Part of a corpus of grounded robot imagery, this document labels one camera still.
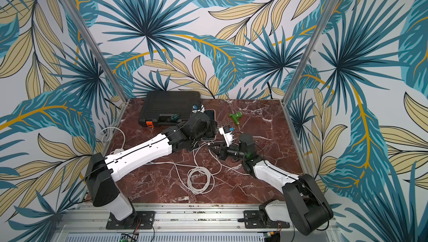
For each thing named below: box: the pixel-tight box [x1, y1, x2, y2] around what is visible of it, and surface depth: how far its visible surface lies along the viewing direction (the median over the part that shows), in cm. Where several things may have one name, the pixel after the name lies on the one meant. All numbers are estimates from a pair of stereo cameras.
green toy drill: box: [228, 111, 243, 125], surface depth 112 cm
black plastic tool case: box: [138, 90, 202, 128], surface depth 109 cm
